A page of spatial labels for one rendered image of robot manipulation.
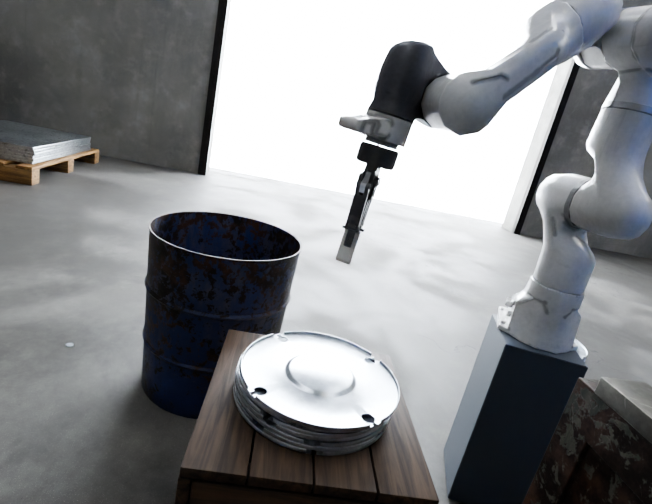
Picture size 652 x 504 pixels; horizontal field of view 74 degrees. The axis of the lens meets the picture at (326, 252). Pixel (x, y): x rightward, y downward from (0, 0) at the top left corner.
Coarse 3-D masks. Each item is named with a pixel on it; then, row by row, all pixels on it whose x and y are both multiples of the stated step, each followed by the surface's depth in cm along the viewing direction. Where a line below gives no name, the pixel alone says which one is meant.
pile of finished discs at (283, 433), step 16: (240, 384) 74; (240, 400) 72; (256, 400) 68; (256, 416) 69; (272, 416) 70; (368, 416) 71; (272, 432) 67; (288, 432) 66; (304, 432) 66; (320, 432) 67; (336, 432) 66; (352, 432) 68; (368, 432) 70; (304, 448) 67; (320, 448) 66; (336, 448) 67; (352, 448) 68
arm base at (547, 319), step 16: (528, 288) 102; (544, 288) 97; (512, 304) 105; (528, 304) 100; (544, 304) 97; (560, 304) 95; (576, 304) 96; (512, 320) 103; (528, 320) 100; (544, 320) 97; (560, 320) 97; (576, 320) 99; (528, 336) 99; (544, 336) 98; (560, 336) 98; (560, 352) 98
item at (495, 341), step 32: (480, 352) 115; (512, 352) 97; (544, 352) 97; (576, 352) 101; (480, 384) 108; (512, 384) 99; (544, 384) 98; (480, 416) 103; (512, 416) 101; (544, 416) 100; (448, 448) 122; (480, 448) 105; (512, 448) 103; (544, 448) 102; (448, 480) 113; (480, 480) 107; (512, 480) 105
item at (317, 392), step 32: (256, 352) 81; (288, 352) 83; (320, 352) 86; (352, 352) 89; (256, 384) 72; (288, 384) 74; (320, 384) 75; (352, 384) 77; (384, 384) 80; (288, 416) 65; (320, 416) 68; (352, 416) 69; (384, 416) 71
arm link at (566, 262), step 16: (560, 176) 99; (576, 176) 96; (544, 192) 100; (560, 192) 96; (544, 208) 100; (560, 208) 95; (544, 224) 99; (560, 224) 96; (544, 240) 99; (560, 240) 96; (576, 240) 96; (544, 256) 98; (560, 256) 94; (576, 256) 93; (592, 256) 95; (544, 272) 97; (560, 272) 95; (576, 272) 94; (560, 288) 95; (576, 288) 95
